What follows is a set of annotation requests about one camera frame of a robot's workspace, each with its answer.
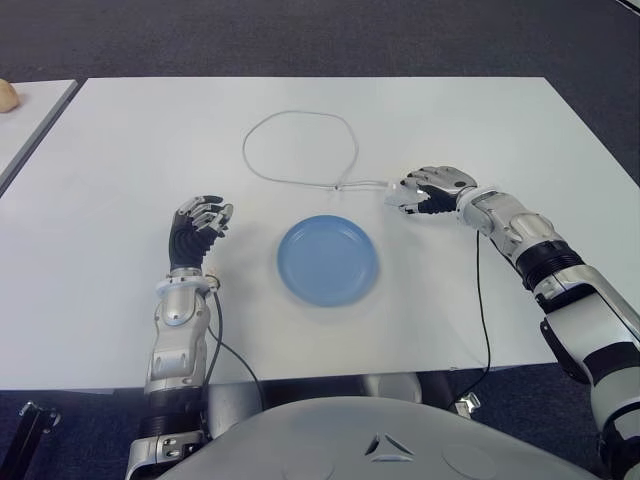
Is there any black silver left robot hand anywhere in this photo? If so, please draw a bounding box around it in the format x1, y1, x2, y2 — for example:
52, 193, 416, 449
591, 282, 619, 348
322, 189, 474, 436
168, 194, 235, 274

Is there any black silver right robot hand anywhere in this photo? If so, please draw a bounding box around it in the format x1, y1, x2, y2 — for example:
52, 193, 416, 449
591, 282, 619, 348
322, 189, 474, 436
383, 164, 479, 217

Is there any white charger adapter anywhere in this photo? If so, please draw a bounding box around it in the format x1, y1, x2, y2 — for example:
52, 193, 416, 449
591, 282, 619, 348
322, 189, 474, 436
383, 177, 426, 209

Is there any white charger cable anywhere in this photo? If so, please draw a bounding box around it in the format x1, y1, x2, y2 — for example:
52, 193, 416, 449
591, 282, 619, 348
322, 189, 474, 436
242, 109, 396, 191

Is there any blue round plate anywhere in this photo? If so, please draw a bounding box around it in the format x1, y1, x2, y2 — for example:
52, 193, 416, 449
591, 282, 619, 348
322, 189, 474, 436
277, 213, 384, 307

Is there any beige rounded object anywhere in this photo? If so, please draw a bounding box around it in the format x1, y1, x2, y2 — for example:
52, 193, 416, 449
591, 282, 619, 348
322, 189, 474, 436
0, 76, 22, 114

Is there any black metal stand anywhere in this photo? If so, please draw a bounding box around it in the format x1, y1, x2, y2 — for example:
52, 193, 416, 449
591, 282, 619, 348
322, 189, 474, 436
0, 399, 61, 480

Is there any grey robot torso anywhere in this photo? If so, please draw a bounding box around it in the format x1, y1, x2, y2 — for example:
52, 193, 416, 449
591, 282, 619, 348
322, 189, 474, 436
199, 397, 616, 480

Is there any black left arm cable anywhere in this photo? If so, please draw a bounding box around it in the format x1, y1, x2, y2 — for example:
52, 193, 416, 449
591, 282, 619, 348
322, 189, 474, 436
202, 284, 266, 416

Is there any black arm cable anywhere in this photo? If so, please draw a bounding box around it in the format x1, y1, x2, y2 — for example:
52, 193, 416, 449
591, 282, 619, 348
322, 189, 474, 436
202, 284, 266, 416
449, 232, 494, 406

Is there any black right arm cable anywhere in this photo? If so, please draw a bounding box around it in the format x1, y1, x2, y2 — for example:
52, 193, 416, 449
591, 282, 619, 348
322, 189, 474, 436
449, 232, 494, 406

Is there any silver metal bracket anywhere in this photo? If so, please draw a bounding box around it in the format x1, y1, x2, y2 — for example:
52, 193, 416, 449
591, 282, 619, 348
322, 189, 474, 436
453, 392, 481, 416

